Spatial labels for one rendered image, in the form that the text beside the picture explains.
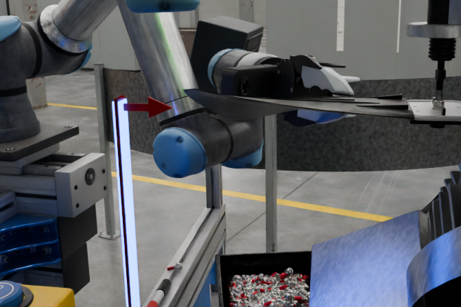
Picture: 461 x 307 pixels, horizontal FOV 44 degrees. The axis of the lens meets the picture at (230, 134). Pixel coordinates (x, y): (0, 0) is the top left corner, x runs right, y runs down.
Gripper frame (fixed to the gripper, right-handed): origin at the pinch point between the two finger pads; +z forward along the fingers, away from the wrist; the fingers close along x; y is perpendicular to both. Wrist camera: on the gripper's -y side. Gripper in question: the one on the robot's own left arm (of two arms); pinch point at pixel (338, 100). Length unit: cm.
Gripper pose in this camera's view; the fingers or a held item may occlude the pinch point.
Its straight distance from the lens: 69.1
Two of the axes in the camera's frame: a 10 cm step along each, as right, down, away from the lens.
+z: 4.4, 2.1, -8.7
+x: -0.8, 9.8, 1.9
